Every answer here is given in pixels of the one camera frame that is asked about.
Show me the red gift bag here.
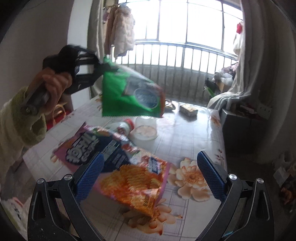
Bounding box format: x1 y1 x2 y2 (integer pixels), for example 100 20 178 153
45 104 71 131

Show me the white yogurt drink bottle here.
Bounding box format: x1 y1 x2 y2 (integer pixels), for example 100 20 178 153
105 118 134 137

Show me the metal balcony railing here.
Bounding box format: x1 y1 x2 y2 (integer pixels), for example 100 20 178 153
110 41 237 105

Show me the clear plastic cup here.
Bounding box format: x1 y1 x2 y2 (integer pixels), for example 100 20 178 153
131 116 158 150

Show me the floral plastic tablecloth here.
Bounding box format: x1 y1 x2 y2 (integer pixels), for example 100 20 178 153
23 97 227 240

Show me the hanging pink jacket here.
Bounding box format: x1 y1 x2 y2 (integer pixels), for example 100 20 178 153
104 4 135 58

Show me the cardboard box with clutter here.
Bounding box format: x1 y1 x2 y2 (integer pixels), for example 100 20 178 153
205 68 236 97

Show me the person left hand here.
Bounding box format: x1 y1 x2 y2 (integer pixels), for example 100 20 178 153
26 68 72 114

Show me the beige biscuit pack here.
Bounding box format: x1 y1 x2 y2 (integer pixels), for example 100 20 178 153
179 104 198 117

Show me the right beige curtain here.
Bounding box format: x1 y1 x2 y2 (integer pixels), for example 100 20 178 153
208 1 295 164

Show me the beige curtain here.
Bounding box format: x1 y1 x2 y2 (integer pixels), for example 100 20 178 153
87 0 110 100
208 1 295 164

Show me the brown red snack packet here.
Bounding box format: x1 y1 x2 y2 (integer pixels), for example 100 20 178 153
165 99 176 111

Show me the left beige curtain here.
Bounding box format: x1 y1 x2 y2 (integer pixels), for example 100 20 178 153
87 0 110 100

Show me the pink chips bag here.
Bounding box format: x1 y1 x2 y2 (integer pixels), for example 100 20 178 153
53 124 170 217

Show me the green chips bag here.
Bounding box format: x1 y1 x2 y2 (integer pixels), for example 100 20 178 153
101 57 165 118

